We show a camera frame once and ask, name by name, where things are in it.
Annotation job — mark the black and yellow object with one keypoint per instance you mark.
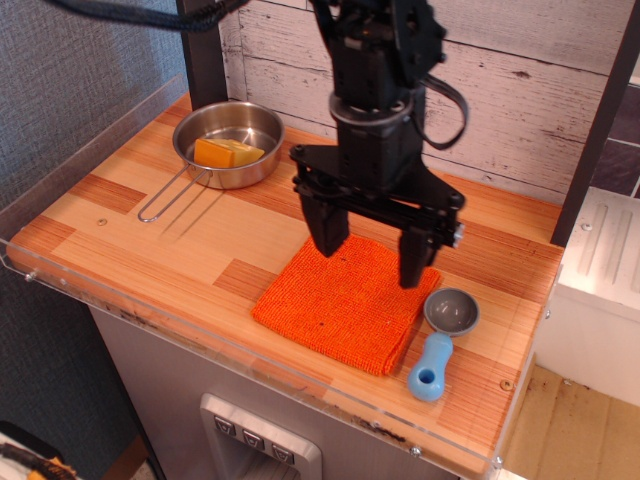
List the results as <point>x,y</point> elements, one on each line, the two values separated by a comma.
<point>26,456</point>

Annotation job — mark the dark left vertical post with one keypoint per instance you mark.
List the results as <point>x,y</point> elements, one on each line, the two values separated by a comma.
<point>203,56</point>

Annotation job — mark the silver dispenser panel with buttons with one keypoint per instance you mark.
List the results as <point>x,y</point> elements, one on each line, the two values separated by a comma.
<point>257,440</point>

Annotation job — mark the orange knitted cloth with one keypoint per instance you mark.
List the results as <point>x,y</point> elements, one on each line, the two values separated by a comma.
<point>349,307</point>

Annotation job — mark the blue spoon with grey bowl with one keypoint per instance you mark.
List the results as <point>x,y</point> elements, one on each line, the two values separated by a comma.
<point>451,313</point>

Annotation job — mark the dark vertical post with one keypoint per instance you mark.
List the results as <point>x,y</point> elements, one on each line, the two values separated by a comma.
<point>203,56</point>
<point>606,112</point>

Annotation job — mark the white toy appliance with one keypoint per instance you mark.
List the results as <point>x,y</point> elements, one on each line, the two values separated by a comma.
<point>590,329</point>

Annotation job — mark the grey toy fridge cabinet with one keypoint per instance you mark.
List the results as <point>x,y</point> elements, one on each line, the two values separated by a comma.
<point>166,383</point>

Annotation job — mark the dark right vertical post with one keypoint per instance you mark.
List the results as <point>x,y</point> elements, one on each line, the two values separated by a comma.
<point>606,112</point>

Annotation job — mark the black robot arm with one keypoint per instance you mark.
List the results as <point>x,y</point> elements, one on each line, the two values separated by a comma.
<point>382,55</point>

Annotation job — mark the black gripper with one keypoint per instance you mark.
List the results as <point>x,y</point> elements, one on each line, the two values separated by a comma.
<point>376,171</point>

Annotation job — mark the yellow cheese wedge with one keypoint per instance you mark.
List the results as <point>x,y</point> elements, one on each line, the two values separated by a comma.
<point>225,153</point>

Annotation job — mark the steel pan with wire handle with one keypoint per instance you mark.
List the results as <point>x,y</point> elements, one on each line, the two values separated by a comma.
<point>246,122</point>

